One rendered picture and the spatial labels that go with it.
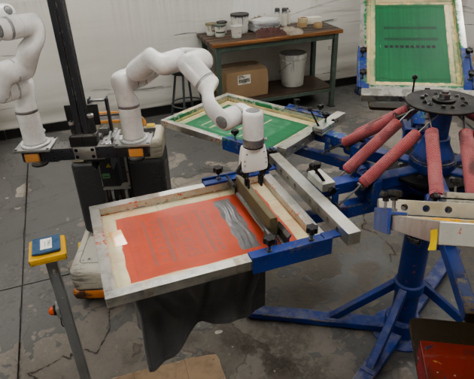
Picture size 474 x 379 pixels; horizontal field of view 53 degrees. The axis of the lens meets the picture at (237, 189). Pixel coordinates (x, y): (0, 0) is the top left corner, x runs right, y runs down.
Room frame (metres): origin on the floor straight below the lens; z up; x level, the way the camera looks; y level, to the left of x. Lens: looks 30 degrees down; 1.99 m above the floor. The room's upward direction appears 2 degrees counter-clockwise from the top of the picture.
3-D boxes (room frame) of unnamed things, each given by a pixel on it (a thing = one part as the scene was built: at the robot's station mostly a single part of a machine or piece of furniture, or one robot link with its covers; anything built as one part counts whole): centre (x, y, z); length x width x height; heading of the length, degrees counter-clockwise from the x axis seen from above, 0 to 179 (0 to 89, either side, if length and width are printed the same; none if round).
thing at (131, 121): (1.99, 0.46, 1.21); 0.16 x 0.13 x 0.15; 2
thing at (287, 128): (2.43, -0.18, 1.05); 1.08 x 0.61 x 0.23; 49
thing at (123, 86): (1.99, 0.45, 1.37); 0.13 x 0.10 x 0.16; 142
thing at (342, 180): (1.68, -0.39, 1.02); 0.17 x 0.06 x 0.05; 109
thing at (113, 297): (1.50, 0.14, 0.97); 0.79 x 0.58 x 0.04; 109
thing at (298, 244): (1.31, -0.18, 0.98); 0.30 x 0.05 x 0.07; 109
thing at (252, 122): (1.60, -0.04, 1.35); 0.15 x 0.10 x 0.11; 52
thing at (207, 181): (1.84, 0.00, 0.98); 0.30 x 0.05 x 0.07; 109
